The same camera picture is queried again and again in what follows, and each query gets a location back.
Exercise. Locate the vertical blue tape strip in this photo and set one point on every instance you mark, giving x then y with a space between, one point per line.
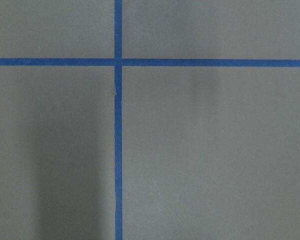
118 59

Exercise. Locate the horizontal blue tape strip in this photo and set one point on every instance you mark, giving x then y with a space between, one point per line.
145 62

